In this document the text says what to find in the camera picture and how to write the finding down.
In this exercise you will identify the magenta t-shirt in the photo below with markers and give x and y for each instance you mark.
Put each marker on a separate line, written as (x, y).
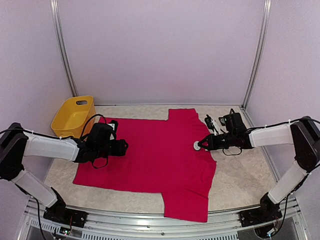
(160, 159)

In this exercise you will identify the black brooch display box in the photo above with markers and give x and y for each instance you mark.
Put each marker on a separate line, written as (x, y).
(222, 121)

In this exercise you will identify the right aluminium post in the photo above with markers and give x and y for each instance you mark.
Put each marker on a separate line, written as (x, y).
(258, 53)

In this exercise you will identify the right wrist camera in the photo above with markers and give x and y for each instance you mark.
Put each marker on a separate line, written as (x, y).
(212, 125)

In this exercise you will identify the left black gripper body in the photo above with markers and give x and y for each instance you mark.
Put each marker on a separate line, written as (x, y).
(119, 151)

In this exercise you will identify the aluminium front rail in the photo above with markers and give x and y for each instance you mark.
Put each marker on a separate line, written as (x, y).
(113, 225)

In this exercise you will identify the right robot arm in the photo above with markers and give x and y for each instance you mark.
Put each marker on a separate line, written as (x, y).
(301, 136)

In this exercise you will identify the yellow plastic basket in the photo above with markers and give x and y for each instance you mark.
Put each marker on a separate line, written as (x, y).
(72, 116)

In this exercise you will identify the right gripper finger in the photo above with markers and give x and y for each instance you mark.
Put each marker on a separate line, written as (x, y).
(206, 140)
(204, 146)

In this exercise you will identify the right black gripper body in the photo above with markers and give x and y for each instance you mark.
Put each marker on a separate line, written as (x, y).
(218, 144)

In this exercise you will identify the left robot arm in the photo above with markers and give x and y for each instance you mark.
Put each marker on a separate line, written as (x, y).
(17, 143)

